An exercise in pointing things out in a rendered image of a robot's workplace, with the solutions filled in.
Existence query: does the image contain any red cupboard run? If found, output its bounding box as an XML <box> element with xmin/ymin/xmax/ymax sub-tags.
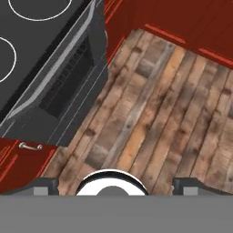
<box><xmin>103</xmin><ymin>0</ymin><xmax>233</xmax><ymax>69</ymax></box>

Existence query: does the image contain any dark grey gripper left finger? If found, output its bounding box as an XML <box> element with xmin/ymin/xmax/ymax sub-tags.
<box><xmin>0</xmin><ymin>177</ymin><xmax>60</xmax><ymax>197</ymax></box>

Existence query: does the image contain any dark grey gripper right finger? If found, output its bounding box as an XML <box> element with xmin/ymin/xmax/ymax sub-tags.
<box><xmin>171</xmin><ymin>177</ymin><xmax>233</xmax><ymax>197</ymax></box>

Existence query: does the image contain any dark grey oven door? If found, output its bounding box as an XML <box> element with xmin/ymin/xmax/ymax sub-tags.
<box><xmin>0</xmin><ymin>0</ymin><xmax>109</xmax><ymax>148</ymax></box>

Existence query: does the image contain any black hob with white rings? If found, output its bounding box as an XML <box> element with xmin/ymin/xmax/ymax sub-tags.
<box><xmin>0</xmin><ymin>0</ymin><xmax>93</xmax><ymax>116</ymax></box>

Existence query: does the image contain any silver cupboard handle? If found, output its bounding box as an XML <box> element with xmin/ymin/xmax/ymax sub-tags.
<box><xmin>18</xmin><ymin>141</ymin><xmax>44</xmax><ymax>151</ymax></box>

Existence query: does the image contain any white and black round object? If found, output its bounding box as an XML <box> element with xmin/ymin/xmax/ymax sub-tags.
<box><xmin>75</xmin><ymin>168</ymin><xmax>150</xmax><ymax>197</ymax></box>

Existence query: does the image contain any red cupboard door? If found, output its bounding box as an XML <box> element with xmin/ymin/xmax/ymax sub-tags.
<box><xmin>0</xmin><ymin>137</ymin><xmax>59</xmax><ymax>195</ymax></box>

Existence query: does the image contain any grey oven door handle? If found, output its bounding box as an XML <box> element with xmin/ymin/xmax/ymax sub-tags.
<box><xmin>5</xmin><ymin>2</ymin><xmax>97</xmax><ymax>121</ymax></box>

